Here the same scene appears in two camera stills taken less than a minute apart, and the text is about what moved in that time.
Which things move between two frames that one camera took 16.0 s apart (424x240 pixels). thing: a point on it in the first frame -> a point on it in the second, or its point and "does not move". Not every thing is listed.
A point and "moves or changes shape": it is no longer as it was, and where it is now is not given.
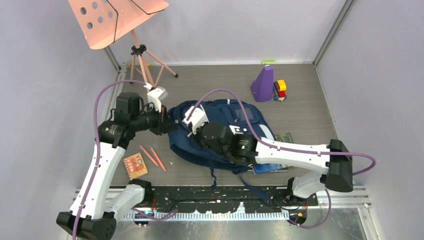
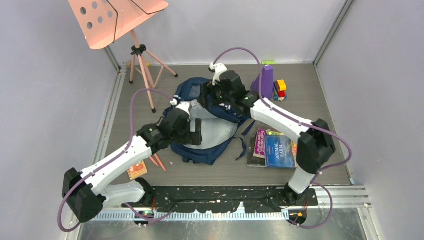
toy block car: (279, 87) does not move
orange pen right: (158, 158) does not move
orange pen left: (148, 155) does not move
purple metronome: (262, 88) does not move
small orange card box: (135, 166) does not move
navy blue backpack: (237, 114) moves or changes shape
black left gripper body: (155, 119) -> (185, 136)
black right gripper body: (199, 137) -> (218, 95)
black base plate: (205, 199) does not move
